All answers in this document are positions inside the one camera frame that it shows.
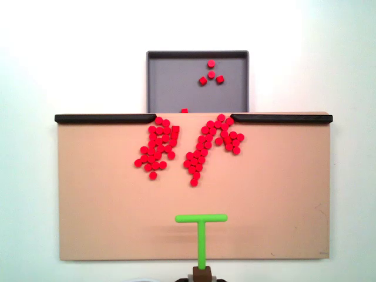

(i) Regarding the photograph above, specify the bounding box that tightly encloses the green T-shaped pusher tool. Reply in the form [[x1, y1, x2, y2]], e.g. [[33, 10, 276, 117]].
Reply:
[[174, 213, 229, 282]]

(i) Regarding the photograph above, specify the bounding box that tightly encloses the beige flat board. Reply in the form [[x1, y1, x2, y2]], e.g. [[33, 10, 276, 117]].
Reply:
[[55, 111, 334, 261]]

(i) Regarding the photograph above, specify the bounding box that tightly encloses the black guide bar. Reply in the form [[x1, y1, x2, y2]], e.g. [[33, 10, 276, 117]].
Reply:
[[230, 113, 334, 125], [54, 113, 157, 124]]

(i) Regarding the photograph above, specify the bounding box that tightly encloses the grey shallow tray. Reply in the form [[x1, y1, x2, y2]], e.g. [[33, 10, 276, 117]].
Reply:
[[146, 50, 250, 114]]

